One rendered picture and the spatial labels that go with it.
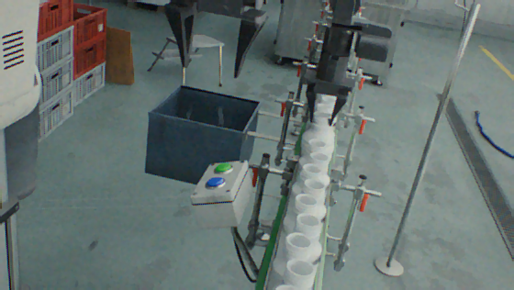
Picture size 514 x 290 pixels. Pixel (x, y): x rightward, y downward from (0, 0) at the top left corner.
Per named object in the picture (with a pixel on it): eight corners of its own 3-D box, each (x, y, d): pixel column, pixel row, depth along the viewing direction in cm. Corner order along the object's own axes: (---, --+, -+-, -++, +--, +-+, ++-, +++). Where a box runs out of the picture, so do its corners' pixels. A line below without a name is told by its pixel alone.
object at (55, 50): (35, 82, 302) (34, 45, 292) (-32, 71, 301) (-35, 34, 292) (74, 56, 357) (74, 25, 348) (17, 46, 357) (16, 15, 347)
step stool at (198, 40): (185, 66, 522) (189, 27, 505) (222, 86, 484) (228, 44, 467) (146, 71, 491) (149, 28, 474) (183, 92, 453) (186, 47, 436)
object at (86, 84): (72, 108, 383) (73, 81, 374) (22, 98, 385) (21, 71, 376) (106, 85, 438) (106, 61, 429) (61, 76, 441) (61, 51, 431)
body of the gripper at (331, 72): (305, 78, 106) (311, 43, 103) (352, 87, 105) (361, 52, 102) (302, 86, 100) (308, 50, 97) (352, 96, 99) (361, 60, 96)
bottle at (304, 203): (278, 264, 91) (295, 185, 84) (309, 276, 90) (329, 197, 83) (266, 283, 86) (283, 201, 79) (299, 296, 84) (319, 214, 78)
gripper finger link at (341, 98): (308, 116, 110) (316, 74, 106) (340, 122, 109) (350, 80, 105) (306, 127, 103) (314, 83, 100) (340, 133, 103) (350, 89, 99)
